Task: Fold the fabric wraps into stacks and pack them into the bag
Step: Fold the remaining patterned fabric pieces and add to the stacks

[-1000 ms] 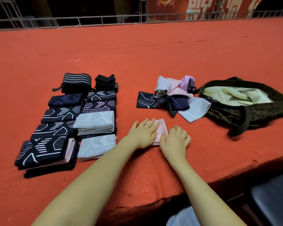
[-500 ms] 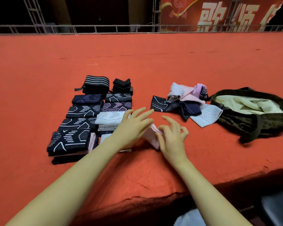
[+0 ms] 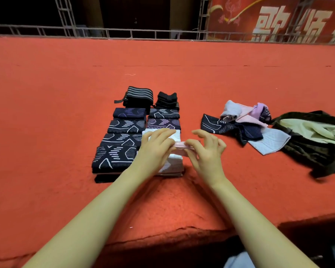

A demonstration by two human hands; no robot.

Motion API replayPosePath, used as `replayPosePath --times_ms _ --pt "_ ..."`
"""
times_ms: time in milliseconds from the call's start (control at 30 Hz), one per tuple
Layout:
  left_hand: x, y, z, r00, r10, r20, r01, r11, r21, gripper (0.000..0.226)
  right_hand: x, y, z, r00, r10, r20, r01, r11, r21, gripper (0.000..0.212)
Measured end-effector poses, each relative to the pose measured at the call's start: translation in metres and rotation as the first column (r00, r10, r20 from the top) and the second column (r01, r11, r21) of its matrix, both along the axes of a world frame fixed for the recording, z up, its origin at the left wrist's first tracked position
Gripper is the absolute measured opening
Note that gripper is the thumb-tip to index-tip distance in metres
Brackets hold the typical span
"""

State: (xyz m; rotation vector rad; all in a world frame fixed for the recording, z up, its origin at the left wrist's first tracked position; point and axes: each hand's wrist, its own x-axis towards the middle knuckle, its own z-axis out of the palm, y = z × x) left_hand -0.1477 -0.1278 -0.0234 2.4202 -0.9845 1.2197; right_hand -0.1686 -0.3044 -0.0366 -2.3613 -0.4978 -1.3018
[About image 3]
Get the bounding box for person's right hand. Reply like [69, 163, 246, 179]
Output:
[184, 129, 227, 188]

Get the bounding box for person's left hand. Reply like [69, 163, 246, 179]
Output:
[128, 128, 178, 179]

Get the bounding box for single pale pink sock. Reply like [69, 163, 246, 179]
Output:
[172, 140, 194, 152]

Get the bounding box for single black purple-lined sock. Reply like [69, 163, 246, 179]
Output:
[147, 118, 182, 130]

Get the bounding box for single black white-patterned sock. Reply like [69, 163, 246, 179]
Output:
[200, 114, 236, 135]
[99, 133, 142, 150]
[107, 119, 146, 134]

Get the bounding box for single black grey-striped sock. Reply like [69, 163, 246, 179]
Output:
[149, 109, 181, 119]

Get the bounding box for single black white-lined sock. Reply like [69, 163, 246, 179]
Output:
[92, 145, 137, 174]

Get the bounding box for single navy blue-lined sock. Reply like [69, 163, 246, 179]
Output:
[113, 108, 147, 120]

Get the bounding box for single navy purple-cuffed sock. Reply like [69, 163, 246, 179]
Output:
[95, 171, 125, 184]

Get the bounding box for person's left forearm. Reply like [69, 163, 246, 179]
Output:
[23, 167, 151, 268]

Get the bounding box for person's right forearm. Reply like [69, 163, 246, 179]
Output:
[212, 178, 319, 268]

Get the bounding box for person's pale blue clothing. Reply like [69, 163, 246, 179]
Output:
[223, 251, 256, 268]

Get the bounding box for single navy striped sock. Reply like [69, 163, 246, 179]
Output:
[233, 122, 264, 146]

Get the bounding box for heap of dark patterned socks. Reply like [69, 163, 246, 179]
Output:
[220, 100, 272, 128]

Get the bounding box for dark brown door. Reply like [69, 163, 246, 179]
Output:
[100, 0, 171, 31]

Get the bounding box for red banner with white print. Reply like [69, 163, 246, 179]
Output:
[207, 0, 335, 44]

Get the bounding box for grey metal truss tower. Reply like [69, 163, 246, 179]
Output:
[55, 0, 78, 38]
[198, 0, 211, 41]

